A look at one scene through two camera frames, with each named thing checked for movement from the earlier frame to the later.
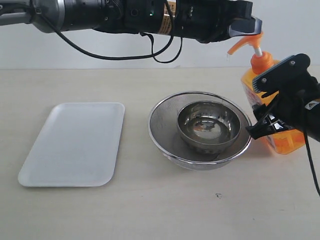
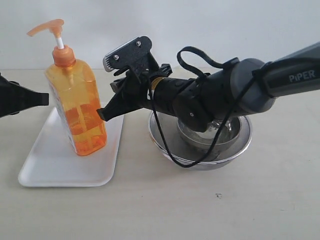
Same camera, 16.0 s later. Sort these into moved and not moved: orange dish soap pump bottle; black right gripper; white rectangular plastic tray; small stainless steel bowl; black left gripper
Moved: black right gripper; black left gripper; orange dish soap pump bottle
Not moved: small stainless steel bowl; white rectangular plastic tray
